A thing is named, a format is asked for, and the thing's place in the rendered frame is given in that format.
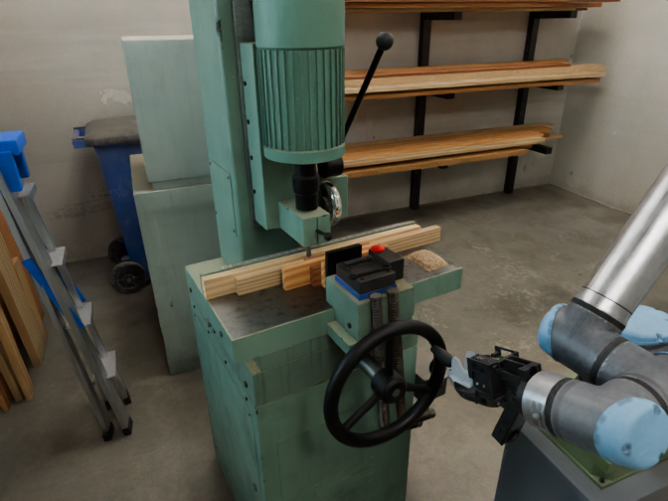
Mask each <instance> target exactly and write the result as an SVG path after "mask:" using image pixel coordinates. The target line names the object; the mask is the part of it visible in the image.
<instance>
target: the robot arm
mask: <svg viewBox="0 0 668 501"><path fill-rule="evenodd" d="M667 265H668V162H667V164H666V165H665V167H664V168H663V170H662V171H661V172H660V174H659V175H658V177H657V178H656V180H655V181H654V183H653V184H652V186H651V187H650V188H649V190H648V191H647V193H646V194H645V196H644V197H643V199H642V200H641V202H640V203H639V204H638V206H637V207H636V209H635V210H634V212H633V213H632V215H631V216H630V218H629V219H628V220H627V222H626V223H625V225H624V226H623V228H622V229H621V231H620V232H619V234H618V235H617V236H616V238H615V239H614V241H613V242H612V244H611V245H610V247H609V248H608V250H607V251H606V252H605V254H604V255H603V257H602V258H601V260H600V261H599V263H598V264H597V266H596V267H595V268H594V270H593V271H592V273H591V274H590V276H589V277H588V279H587V280H586V282H585V283H584V285H583V286H582V288H581V289H580V291H579V292H578V293H577V294H576V295H574V297H573V299H572V300H571V301H570V302H569V304H565V303H563V304H557V305H555V306H554V307H552V308H551V309H550V311H549V312H547V314H546V315H545V316H544V318H543V320H542V322H541V324H540V327H539V331H538V343H539V346H540V347H541V349H542V350H543V351H544V352H546V353H547V354H549V355H550V356H551V357H552V358H553V359H554V360H555V361H556V362H560V363H561V364H563V365H564V366H566V367H567V368H569V369H570V370H572V371H573V372H575V373H576V374H578V375H577V376H576V377H575V378H574V379H573V378H570V377H566V376H563V375H560V374H556V373H553V372H550V371H542V368H541V364H540V363H537V362H533V361H530V360H527V359H523V358H520V357H519V352H517V351H514V350H510V349H507V348H503V347H500V346H496V345H495V346H494V347H495V352H494V353H492V354H491V355H488V354H486V355H480V354H476V355H475V354H474V353H473V352H471V351H467V352H466V353H465V361H464V369H463V367H462V365H461V363H460V361H459V359H458V358H456V357H453V358H452V360H451V369H449V370H447V376H448V379H449V380H450V382H451V383H452V385H453V386H454V388H455V390H456V391H457V392H458V393H459V395H460V396H461V397H462V398H464V399H466V400H468V401H471V402H474V403H476V404H480V405H482V406H485V407H489V408H498V407H500V406H501V407H502V408H503V409H504V411H503V413H502V415H501V417H500V419H499V420H498V422H497V423H496V425H495V428H494V430H493V432H492V434H491V435H492V436H493V437H494V438H495V439H496V440H497V441H498V442H499V443H500V444H501V446H502V445H504V444H505V443H507V442H508V443H510V442H512V441H513V440H515V439H516V438H517V437H518V435H519V434H520V430H521V429H522V427H523V425H524V423H525V421H526V422H527V423H528V424H529V425H530V426H533V427H535V428H537V429H539V430H542V431H544V432H546V433H548V434H551V435H553V436H555V437H557V438H559V439H562V440H564V441H566V442H568V443H571V444H573V445H575V446H577V447H580V448H582V449H584V450H587V451H589V452H591V453H593V454H596V455H598V456H600V457H602V458H603V459H605V460H606V461H608V462H610V463H612V464H615V465H619V466H624V467H626V468H629V469H632V470H645V469H648V468H650V467H652V466H653V465H655V464H656V463H657V462H658V461H659V459H660V457H661V455H664V453H665V451H666V449H667V447H668V314H667V313H665V312H663V311H660V310H655V309H654V308H652V307H648V306H644V305H639V304H640V303H641V302H642V300H643V299H644V297H645V296H646V294H647V293H648V292H649V290H650V289H651V287H652V286H653V285H654V283H655V282H656V280H657V279H658V277H659V276H660V275H661V273H662V272H663V270H664V269H665V267H666V266H667ZM501 350H504V351H508V352H511V354H509V355H507V356H502V355H501Z"/></svg>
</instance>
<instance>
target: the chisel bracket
mask: <svg viewBox="0 0 668 501"><path fill-rule="evenodd" d="M278 211H279V226H280V227H281V228H282V229H283V230H284V231H285V232H286V233H288V234H289V235H290V236H291V237H292V238H294V239H295V240H296V241H297V242H298V243H300V244H301V245H302V246H303V247H304V248H306V247H310V246H314V245H319V244H323V243H327V241H325V240H324V237H323V236H321V235H319V234H317V233H316V232H315V231H316V230H317V229H319V230H321V231H323V232H325V233H327V232H329V233H330V214H329V213H328V212H326V211H325V210H323V209H322V208H320V207H318V208H317V209H316V210H314V211H309V212H303V211H298V210H296V208H295V198H294V199H288V200H283V201H279V202H278Z"/></svg>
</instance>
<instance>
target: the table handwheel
mask: <svg viewBox="0 0 668 501"><path fill-rule="evenodd" d="M407 334H414V335H419V336H421V337H423V338H424V339H426V340H427V341H428V343H429V344H430V346H432V345H437V346H438V347H440V348H442V349H444V350H445V351H446V346H445V343H444V341H443V339H442V337H441V335H440V334H439V332H438V331H437V330H436V329H435V328H433V327H432V326H431V325H429V324H427V323H425V322H422V321H419V320H412V319H407V320H399V321H395V322H391V323H388V324H386V325H383V326H381V327H379V328H377V329H375V330H374V331H372V332H370V333H369V334H367V335H366V336H365V337H363V338H362V339H361V340H360V341H358V342H357V343H356V344H355V345H354V346H353V347H352V348H351V349H350V350H349V351H348V352H347V354H346V355H345V356H344V357H343V358H342V360H341V361H340V363H339V364H338V366H337V367H336V369H335V371H334V372H333V374H332V376H331V378H330V381H329V383H328V386H327V389H326V392H325V397H324V403H323V414H324V419H325V423H326V426H327V428H328V430H329V431H330V433H331V434H332V435H333V437H334V438H335V439H337V440H338V441H339V442H341V443H343V444H345V445H348V446H351V447H357V448H363V447H372V446H376V445H380V444H382V443H385V442H387V441H389V440H392V439H393V438H395V437H397V436H399V435H400V434H402V433H403V432H404V431H406V430H407V429H408V428H410V427H411V426H412V425H413V424H414V423H415V422H416V421H417V420H418V419H419V418H420V417H421V416H422V415H423V414H424V413H425V412H426V410H427V409H428V408H429V406H430V405H431V403H432V402H433V400H434V399H435V397H436V395H437V393H438V391H439V389H440V387H441V385H442V382H443V379H444V376H445V372H446V367H445V366H444V365H443V364H442V363H441V362H440V361H439V360H438V359H437V358H436V357H435V356H434V355H433V366H432V371H431V374H430V377H429V380H428V382H427V385H417V384H409V383H407V382H406V380H405V379H404V378H403V377H402V376H401V375H400V374H398V373H397V372H396V371H395V370H394V339H395V337H398V336H402V335H407ZM384 342H386V358H385V368H384V367H383V366H382V365H381V364H380V363H379V362H378V361H377V360H376V359H375V358H374V357H373V356H372V355H370V354H369V353H370V352H371V351H372V350H374V349H375V348H376V347H378V346H379V345H381V344H382V343H384ZM356 366H358V367H359V368H360V369H361V370H362V371H363V372H364V373H365V374H366V375H367V376H368V377H369V378H370V379H371V381H372V382H371V389H372V390H373V392H374V393H373V394H372V395H371V396H370V398H369V399H368V400H367V401H366V402H365V403H364V404H363V405H362V406H361V407H360V408H359V409H358V410H357V411H356V412H355V413H354V414H353V415H351V416H350V417H349V418H348V419H347V420H346V421H345V422H344V423H343V424H342V422H341V421H340V419H339V413H338V406H339V400H340V396H341V393H342V390H343V387H344V385H345V383H346V381H347V379H348V378H349V376H350V374H351V373H352V371H353V370H354V369H355V367H356ZM405 392H419V393H422V394H421V395H420V397H419V398H418V399H417V401H416V402H415V403H414V405H413V406H412V407H411V408H410V409H409V410H408V411H407V412H406V413H405V414H404V415H402V416H401V417H400V418H398V419H397V420H396V421H394V422H392V423H391V424H389V425H387V426H385V427H383V428H381V429H378V430H375V431H372V432H366V433H358V432H353V431H350V429H351V428H352V427H353V426H354V425H355V424H356V423H357V422H358V421H359V420H360V419H361V418H362V416H364V415H365V414H366V413H367V412H368V411H369V410H370V409H371V408H372V407H373V406H374V405H375V404H376V403H378V402H379V401H380V400H382V401H383V402H384V403H385V404H387V405H389V404H394V403H396V402H398V401H399V400H400V399H401V398H402V397H403V396H404V394H405Z"/></svg>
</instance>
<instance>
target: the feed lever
mask: <svg viewBox="0 0 668 501"><path fill-rule="evenodd" d="M393 43H394V37H393V35H392V34H391V33H389V32H386V31H385V32H381V33H380V34H379V35H378V36H377V39H376V44H377V47H378V50H377V52H376V54H375V56H374V58H373V60H372V63H371V65H370V67H369V70H368V72H367V74H366V77H365V79H364V81H363V84H362V86H361V88H360V91H359V93H358V95H357V98H356V100H355V102H354V105H353V107H352V109H351V111H350V114H349V116H348V118H347V121H346V123H345V138H346V135H347V133H348V131H349V129H350V127H351V124H352V122H353V120H354V118H355V115H356V113H357V111H358V109H359V106H360V104H361V102H362V100H363V97H364V95H365V93H366V91H367V88H368V86H369V84H370V82H371V80H372V77H373V75H374V73H375V71H376V68H377V66H378V64H379V62H380V59H381V57H382V55H383V53H384V51H387V50H389V49H390V48H391V47H392V45H393ZM317 168H318V171H317V174H318V175H321V176H322V177H323V178H327V177H333V176H339V175H341V174H342V172H343V170H344V162H343V159H342V157H341V158H338V159H335V160H332V161H328V162H323V163H317Z"/></svg>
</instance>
